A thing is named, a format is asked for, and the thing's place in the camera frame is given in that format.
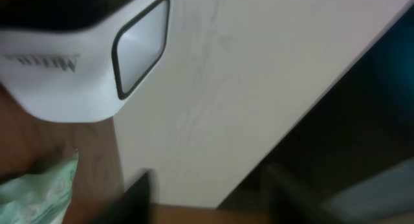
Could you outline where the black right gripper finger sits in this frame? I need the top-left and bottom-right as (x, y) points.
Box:
(89, 170), (152, 224)

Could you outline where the teal wet wipes pack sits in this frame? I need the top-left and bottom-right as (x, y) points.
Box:
(1, 153), (79, 224)

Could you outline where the white barcode scanner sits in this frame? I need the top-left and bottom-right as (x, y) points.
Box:
(1, 0), (173, 123)

